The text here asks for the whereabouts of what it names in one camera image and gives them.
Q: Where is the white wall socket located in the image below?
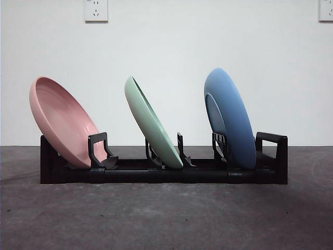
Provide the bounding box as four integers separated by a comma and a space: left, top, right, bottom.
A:
318, 0, 333, 22
84, 0, 109, 22

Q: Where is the green round plate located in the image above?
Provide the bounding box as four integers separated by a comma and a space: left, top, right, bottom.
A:
124, 76, 184, 169

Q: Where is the blue round plate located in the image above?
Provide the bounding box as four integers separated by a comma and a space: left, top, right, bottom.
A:
203, 67, 257, 170

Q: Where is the black plastic dish rack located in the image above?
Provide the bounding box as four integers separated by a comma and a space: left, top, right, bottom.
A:
40, 132, 289, 185

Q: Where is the pink round plate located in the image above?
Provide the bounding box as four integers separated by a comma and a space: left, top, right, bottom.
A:
29, 76, 109, 169

